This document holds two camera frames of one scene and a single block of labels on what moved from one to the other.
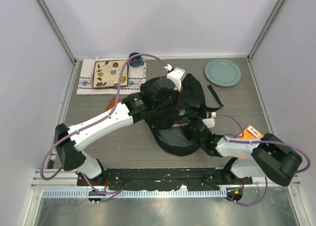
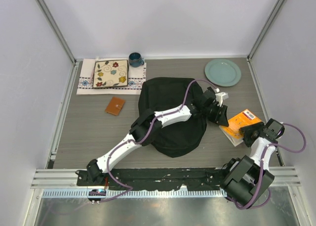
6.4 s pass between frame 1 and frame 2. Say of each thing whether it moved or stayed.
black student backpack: moved
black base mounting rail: stayed
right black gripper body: moved
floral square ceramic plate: stayed
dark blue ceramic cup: stayed
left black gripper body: moved
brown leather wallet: stayed
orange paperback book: moved
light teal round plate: stayed
